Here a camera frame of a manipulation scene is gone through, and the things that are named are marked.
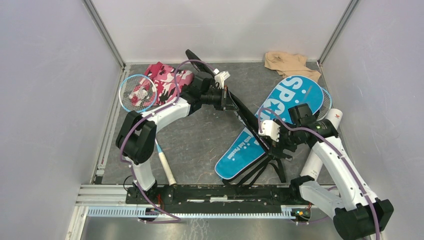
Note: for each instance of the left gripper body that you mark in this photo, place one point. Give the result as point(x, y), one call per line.
point(217, 98)

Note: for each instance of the blue frame badminton racket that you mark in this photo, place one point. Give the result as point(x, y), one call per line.
point(137, 135)

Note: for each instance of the racket under blue cover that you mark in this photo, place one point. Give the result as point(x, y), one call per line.
point(326, 104)

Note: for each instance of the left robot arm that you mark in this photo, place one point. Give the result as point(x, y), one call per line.
point(188, 101)

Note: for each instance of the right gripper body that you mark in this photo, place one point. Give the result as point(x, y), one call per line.
point(289, 139)

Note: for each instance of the black Crossway racket cover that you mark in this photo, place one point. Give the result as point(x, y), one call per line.
point(238, 109)

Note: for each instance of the beige cloth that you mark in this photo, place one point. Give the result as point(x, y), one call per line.
point(288, 65)

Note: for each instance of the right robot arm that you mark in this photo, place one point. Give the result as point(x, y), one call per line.
point(330, 180)

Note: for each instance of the blue Sport racket cover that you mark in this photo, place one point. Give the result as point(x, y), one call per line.
point(289, 92)

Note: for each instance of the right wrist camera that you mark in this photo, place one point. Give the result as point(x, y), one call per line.
point(271, 129)

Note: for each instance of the pink camouflage cloth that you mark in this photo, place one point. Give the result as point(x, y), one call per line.
point(157, 86)

